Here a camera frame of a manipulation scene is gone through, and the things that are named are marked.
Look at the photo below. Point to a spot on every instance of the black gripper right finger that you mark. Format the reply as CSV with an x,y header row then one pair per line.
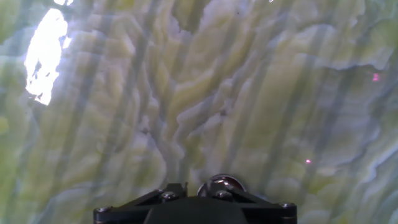
x,y
270,213

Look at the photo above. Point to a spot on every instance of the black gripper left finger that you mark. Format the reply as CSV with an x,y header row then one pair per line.
x,y
124,211

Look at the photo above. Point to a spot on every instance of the green marble pattern mat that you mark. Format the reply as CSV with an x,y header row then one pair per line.
x,y
217,93

